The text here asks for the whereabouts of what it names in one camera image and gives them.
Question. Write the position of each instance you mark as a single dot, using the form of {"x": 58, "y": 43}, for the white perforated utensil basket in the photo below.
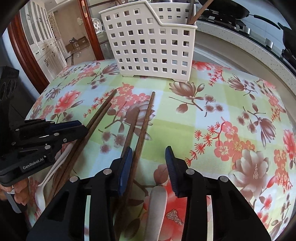
{"x": 151, "y": 39}

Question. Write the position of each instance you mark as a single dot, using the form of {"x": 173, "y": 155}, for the white ceramic spoon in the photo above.
{"x": 156, "y": 213}
{"x": 39, "y": 194}

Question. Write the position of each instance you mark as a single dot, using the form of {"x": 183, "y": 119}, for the floral plastic tablecloth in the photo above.
{"x": 221, "y": 122}

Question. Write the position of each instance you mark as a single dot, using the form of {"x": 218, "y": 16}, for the left hand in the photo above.
{"x": 22, "y": 194}

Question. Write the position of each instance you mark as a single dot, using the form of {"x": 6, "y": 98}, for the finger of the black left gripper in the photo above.
{"x": 62, "y": 127}
{"x": 57, "y": 139}

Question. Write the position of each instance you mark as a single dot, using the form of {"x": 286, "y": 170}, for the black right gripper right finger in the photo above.
{"x": 190, "y": 184}

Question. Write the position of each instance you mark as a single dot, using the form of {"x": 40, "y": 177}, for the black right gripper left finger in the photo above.
{"x": 107, "y": 188}

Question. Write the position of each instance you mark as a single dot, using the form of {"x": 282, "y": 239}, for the red wooden door frame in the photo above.
{"x": 25, "y": 56}

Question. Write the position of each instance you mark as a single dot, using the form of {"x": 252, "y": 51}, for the black gas stove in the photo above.
{"x": 277, "y": 42}

